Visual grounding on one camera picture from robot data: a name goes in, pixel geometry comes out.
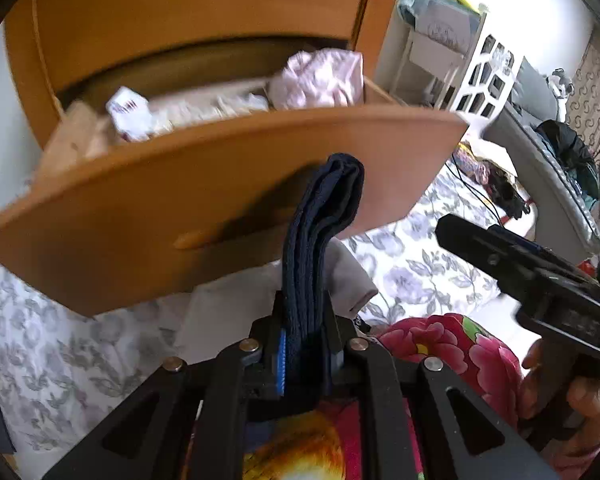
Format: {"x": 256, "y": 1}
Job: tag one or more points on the patterned beige curtain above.
{"x": 595, "y": 90}

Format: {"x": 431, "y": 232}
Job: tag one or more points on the grey sofa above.
{"x": 535, "y": 145}

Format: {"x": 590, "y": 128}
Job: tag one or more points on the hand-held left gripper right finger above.
{"x": 332, "y": 350}

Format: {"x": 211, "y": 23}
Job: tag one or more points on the colourful fabric pile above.
{"x": 475, "y": 165}

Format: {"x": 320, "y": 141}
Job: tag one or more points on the person's right hand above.
{"x": 592, "y": 400}

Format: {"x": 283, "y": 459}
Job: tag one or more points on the taupe cloth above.
{"x": 350, "y": 275}

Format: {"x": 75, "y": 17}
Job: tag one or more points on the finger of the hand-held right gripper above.
{"x": 470, "y": 240}

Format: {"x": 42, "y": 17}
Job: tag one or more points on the pink garment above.
{"x": 320, "y": 80}

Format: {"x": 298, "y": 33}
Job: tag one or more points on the navy garment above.
{"x": 310, "y": 240}

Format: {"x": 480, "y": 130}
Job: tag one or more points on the wooden drawer holding clothes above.
{"x": 155, "y": 210}

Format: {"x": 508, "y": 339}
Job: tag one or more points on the white shelf rack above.
{"x": 430, "y": 65}

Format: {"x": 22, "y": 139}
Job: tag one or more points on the dark garment on sofa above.
{"x": 570, "y": 145}

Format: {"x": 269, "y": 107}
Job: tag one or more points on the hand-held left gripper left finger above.
{"x": 280, "y": 355}

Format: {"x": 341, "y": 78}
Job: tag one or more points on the white printed bag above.
{"x": 445, "y": 30}

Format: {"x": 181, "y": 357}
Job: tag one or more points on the red printed blanket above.
{"x": 455, "y": 345}

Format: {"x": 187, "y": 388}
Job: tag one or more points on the smooth white garment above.
{"x": 220, "y": 310}

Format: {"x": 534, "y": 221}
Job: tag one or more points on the grey white plush toy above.
{"x": 560, "y": 85}

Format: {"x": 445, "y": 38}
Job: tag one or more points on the cream garment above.
{"x": 200, "y": 107}

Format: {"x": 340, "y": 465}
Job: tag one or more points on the grey floral blanket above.
{"x": 420, "y": 270}

